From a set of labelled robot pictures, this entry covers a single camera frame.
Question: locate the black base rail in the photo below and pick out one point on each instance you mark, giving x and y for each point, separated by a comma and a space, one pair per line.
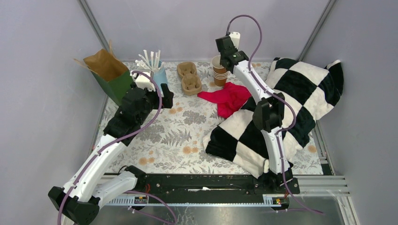
209, 189

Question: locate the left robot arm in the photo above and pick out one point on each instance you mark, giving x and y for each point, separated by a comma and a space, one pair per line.
81, 198

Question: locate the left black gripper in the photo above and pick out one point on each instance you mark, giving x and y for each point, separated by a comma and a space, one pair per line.
166, 101

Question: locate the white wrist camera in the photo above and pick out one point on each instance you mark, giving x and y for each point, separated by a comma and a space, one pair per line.
235, 37
141, 82

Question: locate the brown cardboard cup carrier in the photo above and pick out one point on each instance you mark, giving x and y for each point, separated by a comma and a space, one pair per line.
190, 81

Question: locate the stack of brown paper cups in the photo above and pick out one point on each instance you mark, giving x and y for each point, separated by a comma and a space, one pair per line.
219, 72

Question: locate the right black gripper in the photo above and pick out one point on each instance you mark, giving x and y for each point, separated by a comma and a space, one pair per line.
236, 49

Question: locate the red cloth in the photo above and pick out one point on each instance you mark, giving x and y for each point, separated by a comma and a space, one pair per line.
229, 100

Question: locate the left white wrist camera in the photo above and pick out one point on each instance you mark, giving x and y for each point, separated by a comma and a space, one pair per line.
141, 82

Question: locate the floral table mat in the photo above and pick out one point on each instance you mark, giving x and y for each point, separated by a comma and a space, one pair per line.
173, 142

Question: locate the black white checkered blanket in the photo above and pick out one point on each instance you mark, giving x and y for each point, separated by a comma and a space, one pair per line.
309, 93

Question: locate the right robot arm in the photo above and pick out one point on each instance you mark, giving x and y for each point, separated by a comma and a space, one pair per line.
269, 111

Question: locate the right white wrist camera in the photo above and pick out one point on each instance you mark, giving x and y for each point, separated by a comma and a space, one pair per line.
235, 37

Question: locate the light blue straw cup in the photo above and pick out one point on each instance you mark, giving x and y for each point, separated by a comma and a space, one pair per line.
159, 75

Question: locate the green brown paper bag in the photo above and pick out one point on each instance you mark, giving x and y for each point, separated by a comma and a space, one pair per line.
110, 73

